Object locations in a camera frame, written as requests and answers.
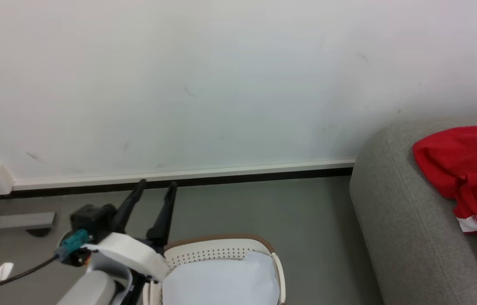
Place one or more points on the pale white cloth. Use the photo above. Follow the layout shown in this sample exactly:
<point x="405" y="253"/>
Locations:
<point x="221" y="279"/>

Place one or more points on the grey fabric sofa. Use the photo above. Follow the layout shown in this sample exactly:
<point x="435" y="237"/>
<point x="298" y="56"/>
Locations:
<point x="390" y="212"/>

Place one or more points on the grey metal base bar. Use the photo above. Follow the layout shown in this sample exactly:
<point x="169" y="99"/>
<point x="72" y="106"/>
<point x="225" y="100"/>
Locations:
<point x="22" y="220"/>

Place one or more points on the white laundry basket brown rim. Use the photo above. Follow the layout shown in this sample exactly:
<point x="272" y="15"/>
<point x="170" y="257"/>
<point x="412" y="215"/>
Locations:
<point x="221" y="249"/>

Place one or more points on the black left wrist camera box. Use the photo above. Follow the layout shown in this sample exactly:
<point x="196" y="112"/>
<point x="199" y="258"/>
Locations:
<point x="92" y="220"/>

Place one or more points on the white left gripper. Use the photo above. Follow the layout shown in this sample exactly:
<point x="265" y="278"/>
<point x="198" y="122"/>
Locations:
<point x="128" y="254"/>

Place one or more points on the red white-trimmed garment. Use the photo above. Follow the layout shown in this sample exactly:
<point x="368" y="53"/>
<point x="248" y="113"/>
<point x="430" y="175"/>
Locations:
<point x="475" y="169"/>

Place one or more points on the white black baseboard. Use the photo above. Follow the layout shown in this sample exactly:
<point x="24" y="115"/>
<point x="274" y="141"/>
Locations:
<point x="179" y="178"/>

